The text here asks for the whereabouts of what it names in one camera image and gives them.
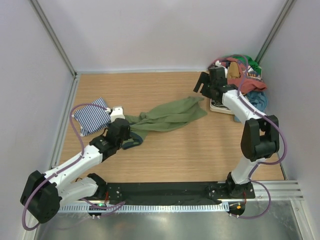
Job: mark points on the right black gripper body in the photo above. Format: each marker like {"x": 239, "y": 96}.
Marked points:
{"x": 211, "y": 86}

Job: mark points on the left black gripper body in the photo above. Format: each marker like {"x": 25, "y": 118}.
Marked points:
{"x": 119, "y": 143}

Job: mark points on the blue white striped tank top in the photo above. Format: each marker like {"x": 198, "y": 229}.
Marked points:
{"x": 91, "y": 119}

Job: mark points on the olive green tank top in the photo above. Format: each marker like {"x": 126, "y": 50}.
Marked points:
{"x": 163, "y": 118}

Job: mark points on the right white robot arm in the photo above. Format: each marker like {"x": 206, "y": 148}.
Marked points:
{"x": 260, "y": 137}

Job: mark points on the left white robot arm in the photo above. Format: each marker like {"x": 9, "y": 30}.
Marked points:
{"x": 44, "y": 193}

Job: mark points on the black white striped garment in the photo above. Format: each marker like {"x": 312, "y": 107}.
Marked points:
{"x": 216, "y": 104}

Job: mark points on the white plastic tray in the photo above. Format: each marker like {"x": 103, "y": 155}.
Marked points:
{"x": 223, "y": 110}

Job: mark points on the red patterned garment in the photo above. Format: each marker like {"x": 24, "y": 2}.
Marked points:
{"x": 241, "y": 74}

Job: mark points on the bright green garment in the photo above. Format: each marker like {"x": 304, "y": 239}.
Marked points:
{"x": 252, "y": 62}

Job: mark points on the teal blue garment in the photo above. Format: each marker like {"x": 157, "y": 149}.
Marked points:
{"x": 258, "y": 99}

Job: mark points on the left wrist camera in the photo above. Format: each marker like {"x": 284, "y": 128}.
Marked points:
{"x": 114, "y": 113}

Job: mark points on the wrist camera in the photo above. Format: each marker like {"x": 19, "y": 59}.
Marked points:
{"x": 218, "y": 63}
{"x": 114, "y": 113}

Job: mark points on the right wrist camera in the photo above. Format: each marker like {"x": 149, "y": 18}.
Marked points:
{"x": 218, "y": 63}

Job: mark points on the right aluminium frame post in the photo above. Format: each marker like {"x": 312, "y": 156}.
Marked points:
{"x": 280, "y": 19}

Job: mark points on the aluminium frame post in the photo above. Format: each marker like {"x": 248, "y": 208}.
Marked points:
{"x": 52, "y": 35}
{"x": 280, "y": 19}

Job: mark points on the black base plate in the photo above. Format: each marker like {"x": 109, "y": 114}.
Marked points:
{"x": 173, "y": 193}

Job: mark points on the left aluminium frame post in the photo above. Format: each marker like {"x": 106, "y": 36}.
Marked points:
{"x": 52, "y": 35}

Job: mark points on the slotted cable duct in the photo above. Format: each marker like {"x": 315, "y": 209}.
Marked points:
{"x": 80, "y": 207}

